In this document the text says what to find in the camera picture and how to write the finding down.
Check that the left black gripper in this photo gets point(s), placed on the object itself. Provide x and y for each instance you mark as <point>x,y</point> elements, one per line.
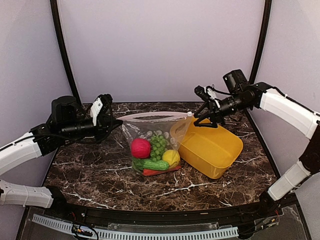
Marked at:
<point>104,125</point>

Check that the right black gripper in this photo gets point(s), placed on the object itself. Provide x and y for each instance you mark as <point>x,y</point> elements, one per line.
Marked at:
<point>214,112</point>

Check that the yellow plastic basket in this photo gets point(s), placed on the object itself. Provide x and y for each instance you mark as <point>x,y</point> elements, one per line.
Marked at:
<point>211,151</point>

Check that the clear zip top bag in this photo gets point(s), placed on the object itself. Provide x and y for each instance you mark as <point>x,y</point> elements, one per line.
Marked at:
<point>171,124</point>

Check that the green toy grapes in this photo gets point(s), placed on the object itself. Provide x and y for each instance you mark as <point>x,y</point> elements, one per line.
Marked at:
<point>158,146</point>

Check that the yellow toy apple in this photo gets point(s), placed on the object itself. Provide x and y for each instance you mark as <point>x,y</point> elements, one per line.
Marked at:
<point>172,157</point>

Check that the orange toy carrot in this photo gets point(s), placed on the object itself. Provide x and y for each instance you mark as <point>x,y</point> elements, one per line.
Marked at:
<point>150,172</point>

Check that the green toy cucumber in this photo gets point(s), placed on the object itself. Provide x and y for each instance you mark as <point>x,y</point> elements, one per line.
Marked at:
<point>158,165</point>

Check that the green toy leafy vegetable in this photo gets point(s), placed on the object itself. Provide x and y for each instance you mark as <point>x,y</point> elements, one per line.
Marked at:
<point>138,164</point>

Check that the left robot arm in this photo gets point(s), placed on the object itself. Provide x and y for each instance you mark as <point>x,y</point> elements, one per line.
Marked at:
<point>67,124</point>

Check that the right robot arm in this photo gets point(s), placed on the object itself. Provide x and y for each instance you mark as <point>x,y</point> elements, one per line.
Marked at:
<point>243,95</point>

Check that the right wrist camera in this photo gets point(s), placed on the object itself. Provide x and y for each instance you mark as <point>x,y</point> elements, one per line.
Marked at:
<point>207,94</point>

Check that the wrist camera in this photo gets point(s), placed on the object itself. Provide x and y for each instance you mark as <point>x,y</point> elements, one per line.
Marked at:
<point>100,106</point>
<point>207,94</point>

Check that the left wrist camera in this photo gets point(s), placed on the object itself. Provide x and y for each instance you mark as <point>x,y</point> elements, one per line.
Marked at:
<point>100,106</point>

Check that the black front rail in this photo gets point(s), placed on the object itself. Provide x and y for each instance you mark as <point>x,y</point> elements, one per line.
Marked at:
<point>103,217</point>

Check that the white slotted cable duct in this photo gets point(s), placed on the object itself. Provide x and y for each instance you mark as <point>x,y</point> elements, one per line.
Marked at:
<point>135,232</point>

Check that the right black frame post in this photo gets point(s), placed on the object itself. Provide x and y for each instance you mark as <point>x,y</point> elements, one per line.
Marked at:
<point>261,40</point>

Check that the black frame post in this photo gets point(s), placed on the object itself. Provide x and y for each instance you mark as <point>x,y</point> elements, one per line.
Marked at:
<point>261,40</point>
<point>63,50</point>

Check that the left black frame post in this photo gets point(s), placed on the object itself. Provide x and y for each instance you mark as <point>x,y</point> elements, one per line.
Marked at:
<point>63,50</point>

